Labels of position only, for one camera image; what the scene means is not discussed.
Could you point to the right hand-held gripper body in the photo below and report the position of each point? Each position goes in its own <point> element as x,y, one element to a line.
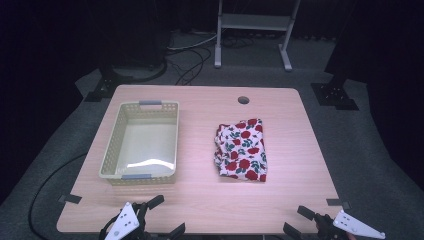
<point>353,225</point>

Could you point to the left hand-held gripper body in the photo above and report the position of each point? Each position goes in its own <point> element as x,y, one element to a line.
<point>125,221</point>

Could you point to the cream plastic basket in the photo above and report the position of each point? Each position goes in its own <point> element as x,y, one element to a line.
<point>146,146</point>

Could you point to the red floral cloth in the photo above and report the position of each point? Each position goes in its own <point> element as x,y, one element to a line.
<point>243,150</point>

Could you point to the person's right hand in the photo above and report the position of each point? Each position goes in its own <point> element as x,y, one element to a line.
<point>350,237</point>

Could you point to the black tape strip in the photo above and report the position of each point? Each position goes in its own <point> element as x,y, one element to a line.
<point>70,199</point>
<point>337,202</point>

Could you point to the black stand base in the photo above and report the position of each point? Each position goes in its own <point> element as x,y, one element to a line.
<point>106,86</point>

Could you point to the white metal stand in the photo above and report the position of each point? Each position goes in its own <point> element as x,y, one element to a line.
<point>253,21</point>

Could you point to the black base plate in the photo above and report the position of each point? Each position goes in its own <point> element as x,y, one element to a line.
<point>333,95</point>

